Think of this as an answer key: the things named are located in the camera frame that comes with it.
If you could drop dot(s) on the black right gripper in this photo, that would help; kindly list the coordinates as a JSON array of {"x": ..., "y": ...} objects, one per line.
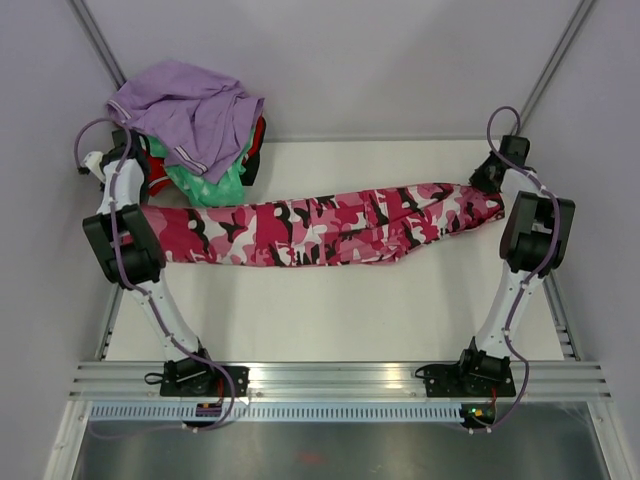
[{"x": 478, "y": 179}]

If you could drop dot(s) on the pink camouflage trousers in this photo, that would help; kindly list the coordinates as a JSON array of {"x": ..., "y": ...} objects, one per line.
[{"x": 365, "y": 227}]

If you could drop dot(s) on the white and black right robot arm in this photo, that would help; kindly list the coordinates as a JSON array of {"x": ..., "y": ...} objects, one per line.
[{"x": 533, "y": 244}]

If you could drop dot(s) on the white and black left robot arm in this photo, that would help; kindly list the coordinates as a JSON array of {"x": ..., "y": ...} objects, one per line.
[{"x": 129, "y": 252}]

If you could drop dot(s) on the black garment in pile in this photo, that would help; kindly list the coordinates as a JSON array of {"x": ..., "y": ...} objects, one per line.
[{"x": 252, "y": 159}]

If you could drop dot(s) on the green tie-dye garment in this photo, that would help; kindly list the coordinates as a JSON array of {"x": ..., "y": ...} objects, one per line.
[{"x": 228, "y": 191}]

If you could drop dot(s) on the purple shirt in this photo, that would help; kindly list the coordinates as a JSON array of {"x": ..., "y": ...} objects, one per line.
[{"x": 204, "y": 119}]

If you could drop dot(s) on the red garment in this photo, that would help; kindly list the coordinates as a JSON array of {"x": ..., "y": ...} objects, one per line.
[{"x": 158, "y": 179}]

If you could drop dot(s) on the aluminium right corner post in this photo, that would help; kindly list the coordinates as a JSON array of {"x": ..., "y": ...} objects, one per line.
[{"x": 568, "y": 37}]

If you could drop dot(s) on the aluminium corner post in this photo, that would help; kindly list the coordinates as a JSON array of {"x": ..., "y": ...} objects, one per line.
[
  {"x": 98, "y": 41},
  {"x": 568, "y": 37}
]

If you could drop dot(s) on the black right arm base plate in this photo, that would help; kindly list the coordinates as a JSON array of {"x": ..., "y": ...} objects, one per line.
[{"x": 448, "y": 381}]

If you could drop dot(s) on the white slotted cable duct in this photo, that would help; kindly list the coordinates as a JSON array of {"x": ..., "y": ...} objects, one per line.
[{"x": 279, "y": 412}]

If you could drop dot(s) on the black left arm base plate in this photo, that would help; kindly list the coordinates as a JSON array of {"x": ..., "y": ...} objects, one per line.
[{"x": 211, "y": 384}]

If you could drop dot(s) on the aluminium left corner post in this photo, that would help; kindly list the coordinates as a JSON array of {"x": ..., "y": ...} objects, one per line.
[{"x": 98, "y": 41}]

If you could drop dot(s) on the aluminium left side rail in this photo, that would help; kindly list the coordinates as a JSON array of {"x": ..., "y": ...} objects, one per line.
[{"x": 108, "y": 321}]

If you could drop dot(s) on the aluminium front rail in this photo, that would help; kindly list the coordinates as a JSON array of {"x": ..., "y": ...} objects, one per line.
[{"x": 543, "y": 381}]

